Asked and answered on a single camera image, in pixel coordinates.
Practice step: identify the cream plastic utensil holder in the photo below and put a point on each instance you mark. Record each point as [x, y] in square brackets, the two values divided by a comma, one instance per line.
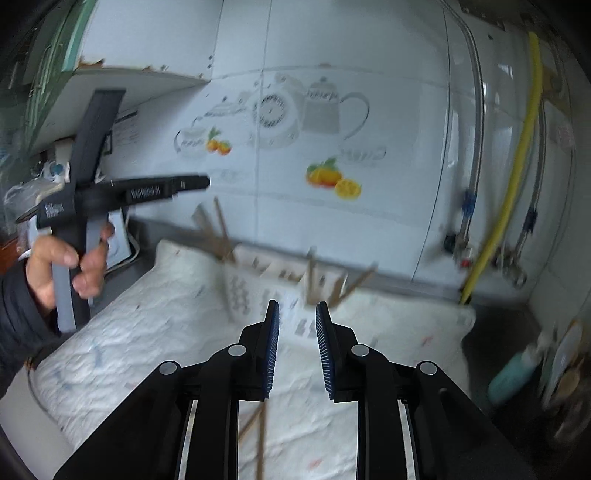
[244, 290]

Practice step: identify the person's left forearm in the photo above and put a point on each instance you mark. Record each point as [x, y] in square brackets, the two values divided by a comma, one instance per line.
[18, 332]

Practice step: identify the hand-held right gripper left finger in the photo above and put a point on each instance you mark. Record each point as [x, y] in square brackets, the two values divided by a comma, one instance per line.
[272, 350]

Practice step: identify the metal valve with red knob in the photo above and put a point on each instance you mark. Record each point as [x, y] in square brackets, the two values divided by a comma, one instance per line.
[459, 254]

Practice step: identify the black utensil cup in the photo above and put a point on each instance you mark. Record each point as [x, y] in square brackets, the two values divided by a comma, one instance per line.
[572, 415]

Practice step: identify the metal water valve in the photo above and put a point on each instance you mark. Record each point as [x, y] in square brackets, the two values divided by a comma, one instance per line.
[512, 271]

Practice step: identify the yellow gas pipe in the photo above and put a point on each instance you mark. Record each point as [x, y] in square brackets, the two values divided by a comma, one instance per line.
[517, 161]

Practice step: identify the white rice paddle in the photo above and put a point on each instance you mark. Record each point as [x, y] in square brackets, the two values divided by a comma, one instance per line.
[568, 350]

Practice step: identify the white wall label sticker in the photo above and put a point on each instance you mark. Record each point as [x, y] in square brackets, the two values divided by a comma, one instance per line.
[127, 127]

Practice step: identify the teapot and fruit wall decal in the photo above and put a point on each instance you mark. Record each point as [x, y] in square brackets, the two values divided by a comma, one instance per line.
[277, 110]

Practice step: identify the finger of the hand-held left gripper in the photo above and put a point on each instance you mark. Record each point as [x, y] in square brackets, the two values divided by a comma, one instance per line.
[184, 183]

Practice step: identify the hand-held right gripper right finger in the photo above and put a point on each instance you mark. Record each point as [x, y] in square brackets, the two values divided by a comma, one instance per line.
[323, 350]

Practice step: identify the wall power socket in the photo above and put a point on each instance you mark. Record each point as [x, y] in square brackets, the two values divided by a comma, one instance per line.
[108, 143]

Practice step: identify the person's left hand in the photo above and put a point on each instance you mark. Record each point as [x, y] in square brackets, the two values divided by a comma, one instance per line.
[44, 263]

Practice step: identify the white printed quilted blanket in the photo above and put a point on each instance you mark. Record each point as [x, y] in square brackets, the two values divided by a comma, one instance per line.
[138, 332]

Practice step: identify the group of wooden chopsticks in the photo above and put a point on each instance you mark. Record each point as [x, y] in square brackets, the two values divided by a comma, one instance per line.
[310, 277]

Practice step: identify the green wall cabinet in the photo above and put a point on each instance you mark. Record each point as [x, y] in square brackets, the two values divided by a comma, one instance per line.
[51, 55]

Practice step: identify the teal pump bottle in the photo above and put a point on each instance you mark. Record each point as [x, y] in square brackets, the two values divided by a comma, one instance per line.
[512, 374]

